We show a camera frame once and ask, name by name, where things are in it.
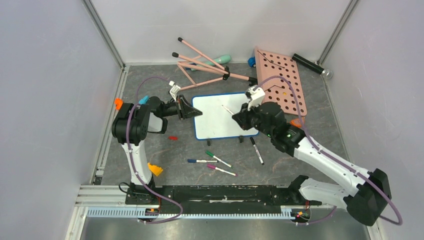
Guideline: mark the yellow orange wedge block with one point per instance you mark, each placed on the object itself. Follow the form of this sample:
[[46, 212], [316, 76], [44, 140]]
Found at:
[[155, 170]]

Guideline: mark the red whiteboard marker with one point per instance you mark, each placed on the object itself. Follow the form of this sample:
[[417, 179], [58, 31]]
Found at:
[[228, 110]]

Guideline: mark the orange round tape measure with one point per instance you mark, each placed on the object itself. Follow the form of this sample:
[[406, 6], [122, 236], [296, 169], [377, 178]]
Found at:
[[298, 122]]

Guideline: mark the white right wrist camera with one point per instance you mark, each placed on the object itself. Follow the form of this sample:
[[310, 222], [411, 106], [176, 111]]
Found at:
[[255, 95]]

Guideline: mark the pink whiteboard marker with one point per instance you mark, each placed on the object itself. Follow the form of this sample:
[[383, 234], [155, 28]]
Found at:
[[211, 166]]

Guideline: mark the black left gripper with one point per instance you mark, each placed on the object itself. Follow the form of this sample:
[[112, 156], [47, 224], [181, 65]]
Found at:
[[184, 109]]

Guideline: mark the black flashlight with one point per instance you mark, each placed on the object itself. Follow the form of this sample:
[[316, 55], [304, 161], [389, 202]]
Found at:
[[325, 73]]

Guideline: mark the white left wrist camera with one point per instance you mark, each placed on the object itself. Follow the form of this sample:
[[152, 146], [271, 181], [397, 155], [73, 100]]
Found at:
[[174, 89]]

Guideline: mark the pink perforated board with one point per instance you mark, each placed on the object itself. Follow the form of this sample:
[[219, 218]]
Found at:
[[286, 92]]

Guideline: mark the black whiteboard marker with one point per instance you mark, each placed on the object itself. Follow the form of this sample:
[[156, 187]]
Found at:
[[257, 150]]

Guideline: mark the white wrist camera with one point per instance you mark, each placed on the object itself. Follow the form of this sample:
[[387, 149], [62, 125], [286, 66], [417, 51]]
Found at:
[[255, 95], [174, 89]]

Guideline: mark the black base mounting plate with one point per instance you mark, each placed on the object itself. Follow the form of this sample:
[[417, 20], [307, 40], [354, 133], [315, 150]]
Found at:
[[217, 199]]

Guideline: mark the green whiteboard marker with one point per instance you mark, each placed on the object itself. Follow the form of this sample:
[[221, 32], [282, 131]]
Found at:
[[218, 159]]

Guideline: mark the blue toy marker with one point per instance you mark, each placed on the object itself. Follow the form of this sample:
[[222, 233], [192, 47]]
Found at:
[[143, 100]]

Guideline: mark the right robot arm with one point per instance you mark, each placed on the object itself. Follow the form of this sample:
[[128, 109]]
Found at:
[[363, 193]]

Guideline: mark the pink folding stand legs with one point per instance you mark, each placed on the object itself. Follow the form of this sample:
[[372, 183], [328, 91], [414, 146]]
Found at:
[[224, 72]]

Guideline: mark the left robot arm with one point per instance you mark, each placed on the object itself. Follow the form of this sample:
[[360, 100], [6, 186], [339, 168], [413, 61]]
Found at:
[[130, 128]]

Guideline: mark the blue whiteboard marker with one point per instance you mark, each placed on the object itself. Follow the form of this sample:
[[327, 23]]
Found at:
[[201, 161]]

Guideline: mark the mint green toy bottle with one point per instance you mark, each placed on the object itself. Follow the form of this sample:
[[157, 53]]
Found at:
[[222, 60]]

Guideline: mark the small blue toy car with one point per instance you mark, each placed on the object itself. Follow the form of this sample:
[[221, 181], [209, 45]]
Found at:
[[252, 62]]

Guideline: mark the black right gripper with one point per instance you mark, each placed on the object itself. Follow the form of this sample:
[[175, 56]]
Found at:
[[247, 117]]

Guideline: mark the orange clip left edge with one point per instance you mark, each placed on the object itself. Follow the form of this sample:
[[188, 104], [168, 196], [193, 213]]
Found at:
[[118, 103]]

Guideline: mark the blue framed whiteboard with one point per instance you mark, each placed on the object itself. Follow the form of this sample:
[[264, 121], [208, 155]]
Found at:
[[216, 122]]

